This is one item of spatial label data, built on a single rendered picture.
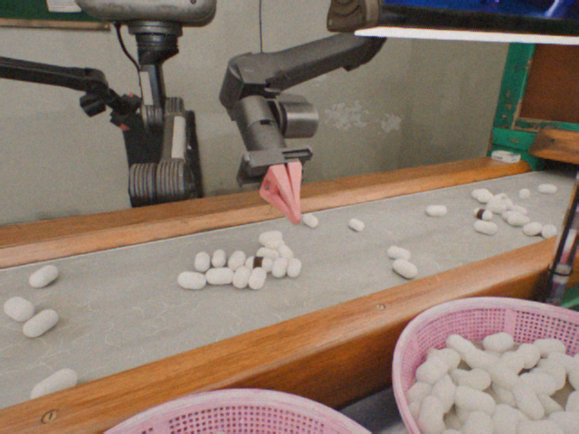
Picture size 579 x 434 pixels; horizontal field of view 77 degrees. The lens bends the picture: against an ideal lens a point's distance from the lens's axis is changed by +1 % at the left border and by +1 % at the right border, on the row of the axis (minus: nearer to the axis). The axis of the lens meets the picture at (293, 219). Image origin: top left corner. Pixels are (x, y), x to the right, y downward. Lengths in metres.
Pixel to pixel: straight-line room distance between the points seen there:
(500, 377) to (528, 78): 0.95
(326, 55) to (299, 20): 1.99
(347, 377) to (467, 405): 0.11
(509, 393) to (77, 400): 0.36
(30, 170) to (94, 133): 0.43
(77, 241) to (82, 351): 0.25
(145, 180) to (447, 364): 0.71
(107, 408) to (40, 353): 0.14
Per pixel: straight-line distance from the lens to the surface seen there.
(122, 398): 0.34
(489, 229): 0.69
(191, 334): 0.42
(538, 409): 0.39
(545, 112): 1.20
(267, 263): 0.50
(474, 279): 0.50
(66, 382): 0.39
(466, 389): 0.38
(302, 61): 0.69
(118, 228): 0.65
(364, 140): 3.01
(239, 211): 0.67
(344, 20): 0.44
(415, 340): 0.39
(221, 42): 2.57
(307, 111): 0.59
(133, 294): 0.51
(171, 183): 0.87
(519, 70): 1.23
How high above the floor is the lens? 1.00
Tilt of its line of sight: 23 degrees down
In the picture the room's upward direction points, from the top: straight up
